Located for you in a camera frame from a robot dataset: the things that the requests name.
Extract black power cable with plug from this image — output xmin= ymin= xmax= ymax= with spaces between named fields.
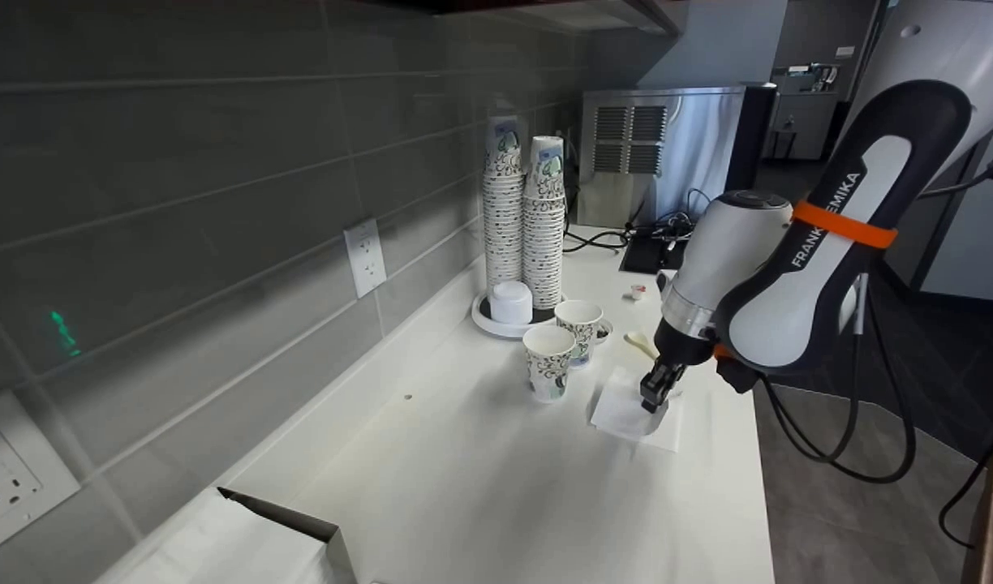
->
xmin=557 ymin=219 xmax=633 ymax=260

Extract tangled thin cables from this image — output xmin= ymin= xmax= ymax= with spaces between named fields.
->
xmin=631 ymin=184 xmax=700 ymax=253

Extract round white tray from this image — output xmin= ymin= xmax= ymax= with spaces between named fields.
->
xmin=468 ymin=287 xmax=565 ymax=343

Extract stack of white lids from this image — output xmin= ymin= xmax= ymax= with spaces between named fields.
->
xmin=486 ymin=280 xmax=537 ymax=326

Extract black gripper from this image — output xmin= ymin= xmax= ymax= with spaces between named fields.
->
xmin=637 ymin=316 xmax=718 ymax=419

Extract white paper napkin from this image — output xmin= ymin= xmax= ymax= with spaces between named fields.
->
xmin=583 ymin=369 xmax=685 ymax=453

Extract small white wall plate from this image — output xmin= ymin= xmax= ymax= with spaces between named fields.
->
xmin=341 ymin=218 xmax=392 ymax=302

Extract white background cabinet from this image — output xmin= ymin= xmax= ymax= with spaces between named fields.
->
xmin=914 ymin=173 xmax=993 ymax=308

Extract white wall outlet plate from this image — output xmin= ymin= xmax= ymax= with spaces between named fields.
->
xmin=0 ymin=388 xmax=84 ymax=564

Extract thick black hanging cable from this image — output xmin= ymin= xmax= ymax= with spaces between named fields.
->
xmin=935 ymin=398 xmax=993 ymax=550

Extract patterned paper coffee cup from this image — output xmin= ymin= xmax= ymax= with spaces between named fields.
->
xmin=519 ymin=320 xmax=583 ymax=408
xmin=553 ymin=296 xmax=616 ymax=369

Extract black flat tray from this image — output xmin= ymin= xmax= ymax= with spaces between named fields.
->
xmin=616 ymin=219 xmax=697 ymax=274

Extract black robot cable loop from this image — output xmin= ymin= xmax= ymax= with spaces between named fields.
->
xmin=755 ymin=269 xmax=921 ymax=486

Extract dark overhead cabinet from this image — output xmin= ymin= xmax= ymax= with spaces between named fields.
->
xmin=380 ymin=0 xmax=695 ymax=38

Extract tall stack of paper cups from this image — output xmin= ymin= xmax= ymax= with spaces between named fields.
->
xmin=519 ymin=131 xmax=569 ymax=316
xmin=479 ymin=114 xmax=529 ymax=297

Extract silver reflective appliance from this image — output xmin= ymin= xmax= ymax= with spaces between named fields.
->
xmin=576 ymin=83 xmax=749 ymax=232

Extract white background desk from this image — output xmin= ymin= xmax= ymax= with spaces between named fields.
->
xmin=761 ymin=61 xmax=848 ymax=164

